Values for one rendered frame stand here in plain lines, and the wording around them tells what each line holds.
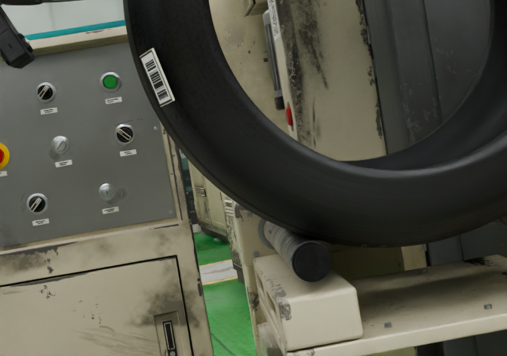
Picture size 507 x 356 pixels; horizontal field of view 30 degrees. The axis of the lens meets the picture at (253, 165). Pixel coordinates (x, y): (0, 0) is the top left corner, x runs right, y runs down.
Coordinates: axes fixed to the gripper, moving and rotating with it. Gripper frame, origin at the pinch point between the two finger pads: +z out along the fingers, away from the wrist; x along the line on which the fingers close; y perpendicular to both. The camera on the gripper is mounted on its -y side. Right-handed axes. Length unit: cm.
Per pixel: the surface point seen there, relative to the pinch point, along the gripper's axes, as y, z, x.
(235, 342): -121, 30, 341
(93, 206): -30, -10, 64
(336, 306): -36.9, 23.4, -10.1
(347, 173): -22.0, 24.8, -12.7
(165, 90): -12.3, 5.7, -11.7
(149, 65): -9.6, 4.1, -10.4
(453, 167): -21.9, 36.4, -12.7
